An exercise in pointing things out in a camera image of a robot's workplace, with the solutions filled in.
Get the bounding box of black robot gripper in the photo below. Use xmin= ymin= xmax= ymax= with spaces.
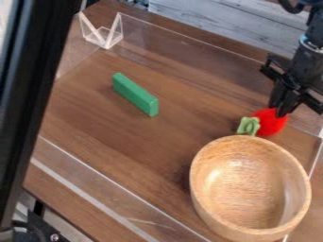
xmin=260 ymin=39 xmax=323 ymax=117

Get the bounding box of red plush tomato toy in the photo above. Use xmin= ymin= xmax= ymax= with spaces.
xmin=236 ymin=108 xmax=288 ymax=137

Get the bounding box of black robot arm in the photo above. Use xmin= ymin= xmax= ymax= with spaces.
xmin=260 ymin=0 xmax=323 ymax=117

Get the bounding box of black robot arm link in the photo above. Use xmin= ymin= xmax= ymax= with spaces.
xmin=0 ymin=0 xmax=81 ymax=231

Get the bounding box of wooden bowl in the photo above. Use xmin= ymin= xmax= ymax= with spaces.
xmin=189 ymin=135 xmax=310 ymax=242

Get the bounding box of green rectangular block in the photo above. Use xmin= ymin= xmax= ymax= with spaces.
xmin=112 ymin=73 xmax=158 ymax=117

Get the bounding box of black clamp under table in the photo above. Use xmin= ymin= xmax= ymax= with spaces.
xmin=11 ymin=202 xmax=70 ymax=242

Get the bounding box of clear acrylic tray enclosure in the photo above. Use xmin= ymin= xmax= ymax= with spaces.
xmin=22 ymin=11 xmax=323 ymax=242

